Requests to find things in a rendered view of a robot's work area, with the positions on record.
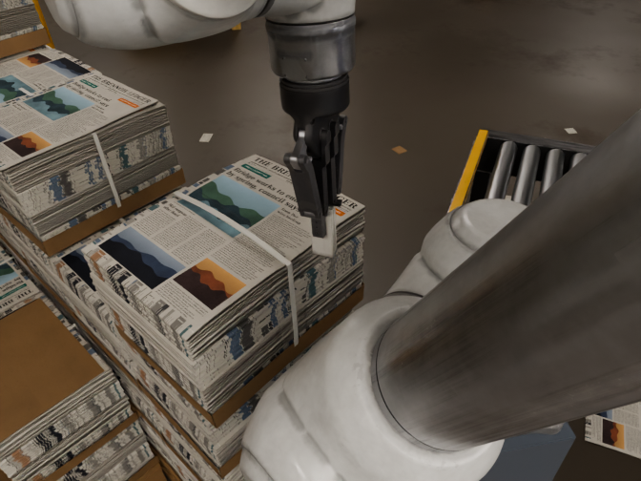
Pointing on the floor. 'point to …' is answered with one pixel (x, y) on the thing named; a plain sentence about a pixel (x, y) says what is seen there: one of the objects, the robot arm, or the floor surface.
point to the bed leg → (480, 185)
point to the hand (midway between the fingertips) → (323, 231)
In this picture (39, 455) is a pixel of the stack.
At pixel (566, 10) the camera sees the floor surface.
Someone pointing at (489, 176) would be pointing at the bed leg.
